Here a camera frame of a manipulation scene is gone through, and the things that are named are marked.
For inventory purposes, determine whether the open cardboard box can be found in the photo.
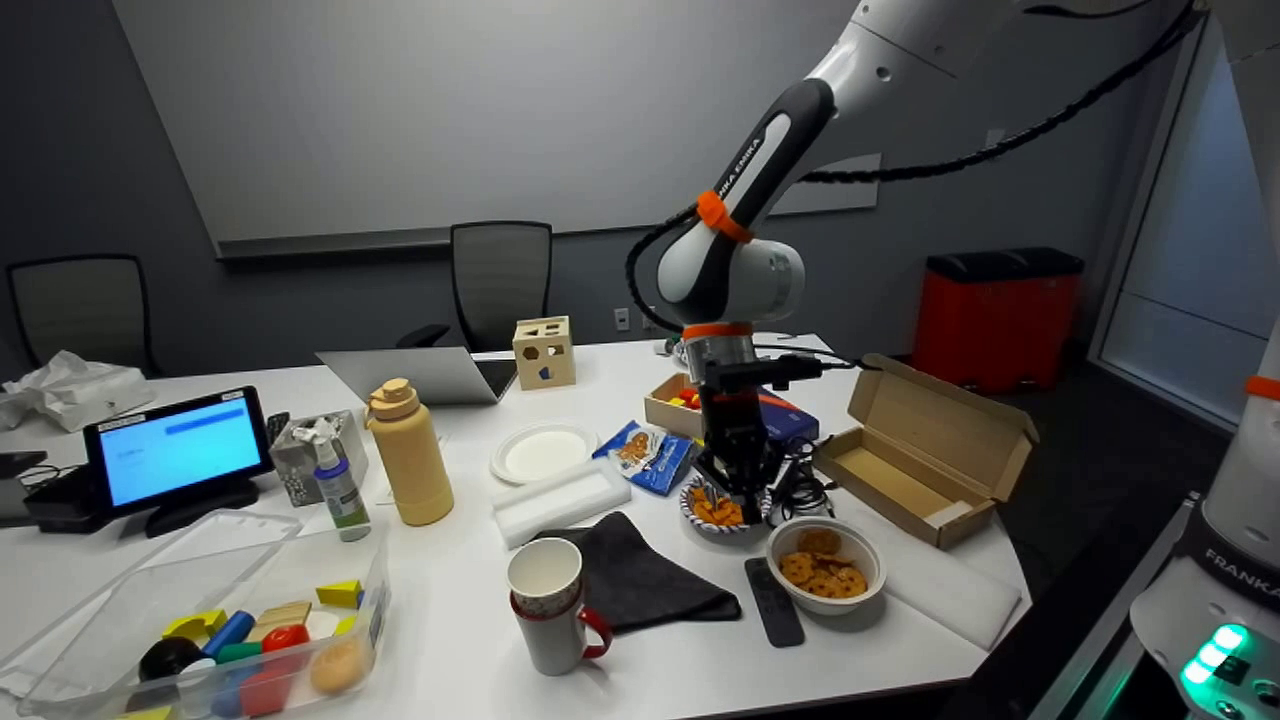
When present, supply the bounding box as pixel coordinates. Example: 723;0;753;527
811;351;1043;552

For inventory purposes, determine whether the black remote control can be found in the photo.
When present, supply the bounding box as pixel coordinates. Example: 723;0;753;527
740;556;807;652

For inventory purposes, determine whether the tan toy ball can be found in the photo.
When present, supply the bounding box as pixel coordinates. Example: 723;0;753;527
309;636;377;699

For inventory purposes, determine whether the grey carton box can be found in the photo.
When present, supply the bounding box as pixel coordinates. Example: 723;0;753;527
268;408;373;513

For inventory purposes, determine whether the wooden shape sorter cube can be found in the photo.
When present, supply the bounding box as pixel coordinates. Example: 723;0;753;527
509;313;580;392

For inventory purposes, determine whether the white round plate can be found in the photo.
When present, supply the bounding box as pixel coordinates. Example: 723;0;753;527
489;426;598;494

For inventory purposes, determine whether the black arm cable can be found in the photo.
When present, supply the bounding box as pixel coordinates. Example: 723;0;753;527
798;0;1212;193

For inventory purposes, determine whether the blue book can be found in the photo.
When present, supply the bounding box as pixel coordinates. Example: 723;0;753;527
693;386;825;474

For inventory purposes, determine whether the grey mesh office chair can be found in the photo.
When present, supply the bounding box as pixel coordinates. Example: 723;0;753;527
4;251;155;378
396;218;557;358

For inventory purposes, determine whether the grey laptop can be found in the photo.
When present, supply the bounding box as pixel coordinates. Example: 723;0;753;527
311;346;515;411

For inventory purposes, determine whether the white mug red handle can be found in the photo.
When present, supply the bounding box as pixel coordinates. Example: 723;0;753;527
504;536;617;682

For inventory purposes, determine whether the blue toy cylinder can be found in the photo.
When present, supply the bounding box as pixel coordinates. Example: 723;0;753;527
200;610;262;660

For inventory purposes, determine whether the yellow toy block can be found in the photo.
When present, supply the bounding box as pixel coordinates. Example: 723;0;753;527
311;576;370;614

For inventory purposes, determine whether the clear plastic bin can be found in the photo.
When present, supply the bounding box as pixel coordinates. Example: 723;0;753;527
15;525;392;720

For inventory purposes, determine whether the blue snack packet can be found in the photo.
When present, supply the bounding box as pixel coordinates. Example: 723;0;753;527
589;418;695;499

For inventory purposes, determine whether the yellow green toy piece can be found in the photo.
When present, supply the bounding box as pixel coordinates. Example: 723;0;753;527
160;610;228;647

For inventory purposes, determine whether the black case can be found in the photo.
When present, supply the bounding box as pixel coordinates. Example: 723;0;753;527
0;448;98;536

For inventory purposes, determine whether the glass door panel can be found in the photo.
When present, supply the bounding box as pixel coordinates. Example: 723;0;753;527
1089;24;1280;434

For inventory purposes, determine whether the black and white patterned bowl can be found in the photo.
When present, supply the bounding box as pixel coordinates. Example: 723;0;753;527
682;478;753;543

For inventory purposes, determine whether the black toy piece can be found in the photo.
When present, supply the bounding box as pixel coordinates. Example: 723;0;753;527
135;636;204;684

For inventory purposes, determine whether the red trash bin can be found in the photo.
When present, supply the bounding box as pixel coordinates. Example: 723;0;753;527
912;246;1089;397

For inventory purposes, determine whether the white bowl of pretzels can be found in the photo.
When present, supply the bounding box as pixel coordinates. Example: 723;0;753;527
763;517;892;621

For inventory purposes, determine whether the small spray bottle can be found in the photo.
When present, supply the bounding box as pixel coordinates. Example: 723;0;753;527
309;430;377;547

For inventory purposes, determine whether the tan plastic bottle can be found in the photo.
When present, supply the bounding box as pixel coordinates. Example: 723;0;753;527
365;378;461;533

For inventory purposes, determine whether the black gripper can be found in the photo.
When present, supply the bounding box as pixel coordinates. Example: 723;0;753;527
695;386;785;527

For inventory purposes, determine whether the wooden box of toys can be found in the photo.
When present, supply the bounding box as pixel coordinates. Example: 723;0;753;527
642;370;713;441

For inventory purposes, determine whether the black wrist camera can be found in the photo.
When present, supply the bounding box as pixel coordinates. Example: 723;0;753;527
753;348;834;392

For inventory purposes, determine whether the white paper roll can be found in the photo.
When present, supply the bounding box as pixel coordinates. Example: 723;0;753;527
489;464;637;552

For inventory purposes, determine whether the black cloth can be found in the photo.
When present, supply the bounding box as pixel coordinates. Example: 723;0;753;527
536;509;743;642

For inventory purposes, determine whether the red toy piece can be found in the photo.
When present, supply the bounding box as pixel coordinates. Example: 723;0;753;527
255;621;311;658

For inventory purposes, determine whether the white plastic bag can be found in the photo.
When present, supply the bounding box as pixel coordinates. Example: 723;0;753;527
0;348;151;436

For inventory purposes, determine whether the white wall whiteboard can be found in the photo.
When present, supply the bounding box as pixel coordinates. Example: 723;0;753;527
114;0;885;262

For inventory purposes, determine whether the black tablet with stand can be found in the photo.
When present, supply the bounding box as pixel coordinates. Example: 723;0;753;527
82;386;275;541

